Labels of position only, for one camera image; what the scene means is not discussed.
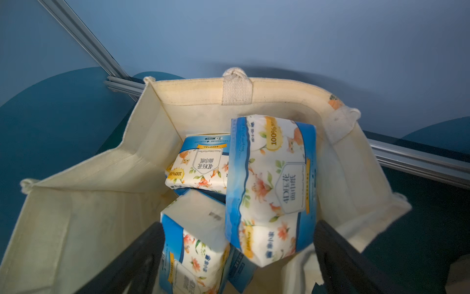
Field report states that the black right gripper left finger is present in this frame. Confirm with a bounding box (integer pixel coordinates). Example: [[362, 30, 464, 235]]
[[77, 222, 165, 294]]

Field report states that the aluminium left frame post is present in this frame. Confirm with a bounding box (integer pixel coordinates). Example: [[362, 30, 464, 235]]
[[39, 0, 144, 101]]

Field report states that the floral tissue pack bottom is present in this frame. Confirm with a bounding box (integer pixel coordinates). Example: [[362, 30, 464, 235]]
[[225, 115, 317, 267]]

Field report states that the floral tissue pack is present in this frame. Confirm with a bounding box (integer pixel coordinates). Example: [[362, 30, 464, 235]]
[[159, 189, 233, 294], [165, 134, 231, 195], [225, 115, 317, 267]]

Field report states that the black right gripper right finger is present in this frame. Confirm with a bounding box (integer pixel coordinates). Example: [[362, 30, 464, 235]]
[[313, 220, 408, 294]]

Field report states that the cream floral canvas bag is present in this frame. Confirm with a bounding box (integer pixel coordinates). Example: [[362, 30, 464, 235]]
[[1, 68, 411, 294]]

